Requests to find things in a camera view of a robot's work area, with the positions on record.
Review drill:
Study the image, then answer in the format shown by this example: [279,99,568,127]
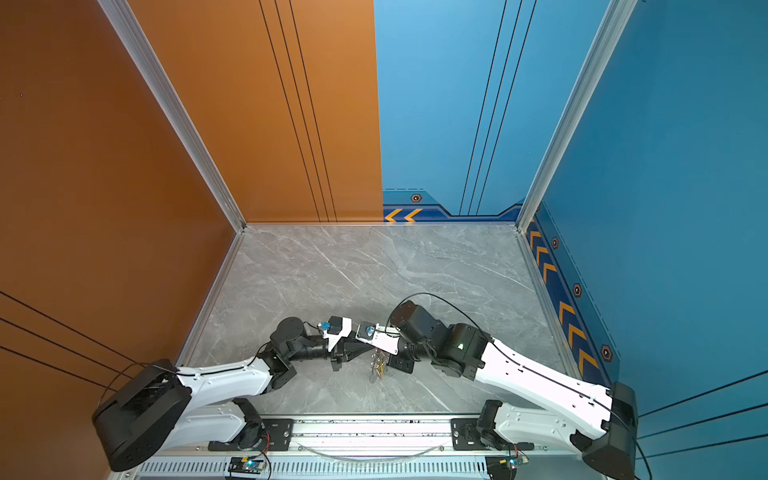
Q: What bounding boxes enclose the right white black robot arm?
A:
[387,300,640,479]

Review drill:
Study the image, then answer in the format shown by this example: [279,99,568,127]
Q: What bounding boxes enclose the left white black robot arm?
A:
[92,317,371,472]

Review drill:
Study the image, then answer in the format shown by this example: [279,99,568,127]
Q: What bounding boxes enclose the right green circuit board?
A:
[485,456,527,480]

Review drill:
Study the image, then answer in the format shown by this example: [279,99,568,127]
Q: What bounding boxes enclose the green circuit board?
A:
[485,456,527,480]
[227,456,269,479]

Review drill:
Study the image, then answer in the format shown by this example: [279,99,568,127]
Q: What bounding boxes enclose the left green circuit board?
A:
[227,456,269,479]

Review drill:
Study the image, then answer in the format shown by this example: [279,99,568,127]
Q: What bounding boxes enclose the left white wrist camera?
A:
[318,316,352,352]

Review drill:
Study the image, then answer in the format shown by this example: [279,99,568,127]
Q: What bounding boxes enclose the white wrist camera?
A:
[318,316,352,352]
[355,322,400,355]

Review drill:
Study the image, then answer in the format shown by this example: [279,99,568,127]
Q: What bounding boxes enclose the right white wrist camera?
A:
[355,322,400,355]

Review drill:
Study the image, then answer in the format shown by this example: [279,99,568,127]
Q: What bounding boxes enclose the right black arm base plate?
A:
[450,418,512,451]

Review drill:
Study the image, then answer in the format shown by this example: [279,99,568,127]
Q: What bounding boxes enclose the aluminium front rail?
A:
[119,413,601,457]

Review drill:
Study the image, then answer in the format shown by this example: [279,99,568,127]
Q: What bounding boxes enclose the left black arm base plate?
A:
[207,418,294,453]

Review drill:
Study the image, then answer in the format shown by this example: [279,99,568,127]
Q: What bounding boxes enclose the white slotted cable duct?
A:
[136,456,489,479]

